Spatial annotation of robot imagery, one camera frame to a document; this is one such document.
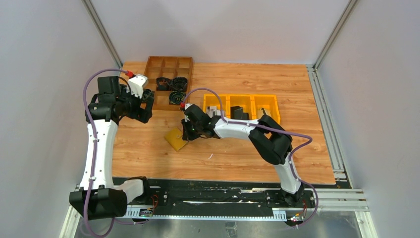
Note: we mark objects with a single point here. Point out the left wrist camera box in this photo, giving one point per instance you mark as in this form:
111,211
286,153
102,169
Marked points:
136,85

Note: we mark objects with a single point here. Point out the beige cards in bin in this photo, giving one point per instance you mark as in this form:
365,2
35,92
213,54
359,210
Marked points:
264,112

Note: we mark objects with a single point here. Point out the yellow left plastic bin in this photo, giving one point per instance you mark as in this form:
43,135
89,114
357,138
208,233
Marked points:
210,101

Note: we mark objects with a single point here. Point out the aluminium frame rail right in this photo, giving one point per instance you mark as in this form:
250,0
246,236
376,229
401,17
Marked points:
334,148

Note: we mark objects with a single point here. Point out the yellow plastic bin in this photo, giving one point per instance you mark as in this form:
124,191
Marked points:
245,101
268,102
210,101

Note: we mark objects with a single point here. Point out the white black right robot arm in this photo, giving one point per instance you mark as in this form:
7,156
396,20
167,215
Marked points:
270,140

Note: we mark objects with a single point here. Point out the aluminium frame rail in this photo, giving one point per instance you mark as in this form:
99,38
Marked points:
92,12
334,148

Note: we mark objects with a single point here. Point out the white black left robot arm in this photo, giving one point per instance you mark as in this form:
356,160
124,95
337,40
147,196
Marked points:
98,197

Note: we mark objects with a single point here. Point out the yellow middle plastic bin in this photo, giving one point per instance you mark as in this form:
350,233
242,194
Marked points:
245,101

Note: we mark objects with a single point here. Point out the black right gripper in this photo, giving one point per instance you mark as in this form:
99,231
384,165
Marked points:
187,135

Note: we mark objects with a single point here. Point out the yellow leather card holder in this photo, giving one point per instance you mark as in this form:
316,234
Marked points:
175,139

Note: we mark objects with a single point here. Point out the white striped cards in bin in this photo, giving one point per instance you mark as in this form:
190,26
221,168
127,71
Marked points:
213,111

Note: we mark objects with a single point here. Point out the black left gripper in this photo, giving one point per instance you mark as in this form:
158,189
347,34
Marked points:
140,113

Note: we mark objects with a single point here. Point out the aluminium frame rail left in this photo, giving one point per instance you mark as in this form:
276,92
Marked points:
92,12

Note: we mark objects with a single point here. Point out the yellow right plastic bin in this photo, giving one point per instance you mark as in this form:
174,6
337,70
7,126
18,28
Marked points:
268,102

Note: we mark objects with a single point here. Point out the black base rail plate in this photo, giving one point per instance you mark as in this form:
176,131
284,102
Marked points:
195,199

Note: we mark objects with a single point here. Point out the black cards in bin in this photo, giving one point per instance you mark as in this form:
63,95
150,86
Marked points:
237,112

